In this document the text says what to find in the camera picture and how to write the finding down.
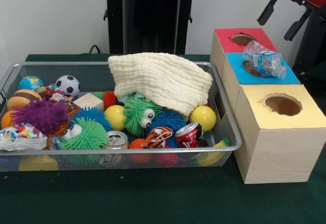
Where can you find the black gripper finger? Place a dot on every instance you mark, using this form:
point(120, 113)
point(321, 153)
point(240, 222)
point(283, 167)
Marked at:
point(267, 10)
point(296, 26)

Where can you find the clear plastic bottle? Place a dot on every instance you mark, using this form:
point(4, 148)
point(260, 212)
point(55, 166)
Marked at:
point(265, 61)

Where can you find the cream knitted cloth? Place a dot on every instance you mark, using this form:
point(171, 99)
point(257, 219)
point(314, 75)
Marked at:
point(158, 79)

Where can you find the red soda can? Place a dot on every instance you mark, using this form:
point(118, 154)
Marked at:
point(188, 135)

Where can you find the wooden box with three holes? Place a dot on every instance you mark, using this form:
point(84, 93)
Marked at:
point(277, 152)

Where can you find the clear mesh bin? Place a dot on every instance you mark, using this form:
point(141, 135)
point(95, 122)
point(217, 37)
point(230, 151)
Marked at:
point(127, 160)

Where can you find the black stand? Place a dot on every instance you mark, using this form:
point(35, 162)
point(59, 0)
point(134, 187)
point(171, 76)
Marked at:
point(314, 51)

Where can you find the dark green side tablecloth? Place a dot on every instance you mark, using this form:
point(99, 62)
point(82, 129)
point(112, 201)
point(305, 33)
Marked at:
point(318, 70)

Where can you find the yellow ball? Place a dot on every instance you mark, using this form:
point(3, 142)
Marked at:
point(202, 118)

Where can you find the green spiky ball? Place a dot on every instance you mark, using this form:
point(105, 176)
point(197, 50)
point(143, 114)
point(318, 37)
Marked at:
point(137, 113)
point(86, 136)

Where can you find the wooden cube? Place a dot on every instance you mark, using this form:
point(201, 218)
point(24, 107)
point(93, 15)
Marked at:
point(87, 102)

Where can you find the small soccer ball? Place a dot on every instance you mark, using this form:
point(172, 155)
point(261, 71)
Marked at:
point(67, 85)

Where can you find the globe ball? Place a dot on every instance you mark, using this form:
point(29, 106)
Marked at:
point(30, 83)

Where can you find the purple spiky ball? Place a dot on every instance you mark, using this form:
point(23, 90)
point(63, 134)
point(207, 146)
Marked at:
point(42, 114)

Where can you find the burger toy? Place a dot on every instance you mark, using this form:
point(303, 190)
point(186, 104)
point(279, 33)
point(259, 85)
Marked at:
point(21, 99)

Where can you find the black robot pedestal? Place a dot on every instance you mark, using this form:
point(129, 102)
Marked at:
point(152, 30)

